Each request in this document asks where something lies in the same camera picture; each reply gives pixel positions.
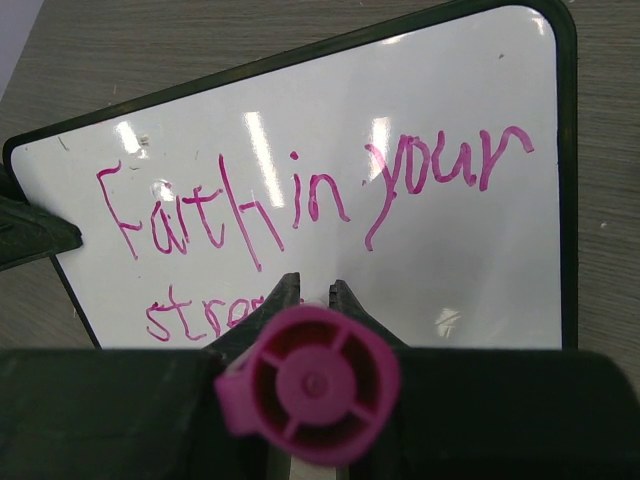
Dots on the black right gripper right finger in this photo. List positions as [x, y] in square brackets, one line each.
[500, 414]

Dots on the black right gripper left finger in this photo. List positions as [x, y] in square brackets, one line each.
[133, 414]

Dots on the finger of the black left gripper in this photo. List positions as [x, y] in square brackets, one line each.
[29, 233]

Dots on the magenta capped white marker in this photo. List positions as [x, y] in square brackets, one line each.
[316, 384]

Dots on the white whiteboard black frame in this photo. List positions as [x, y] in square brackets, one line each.
[429, 161]

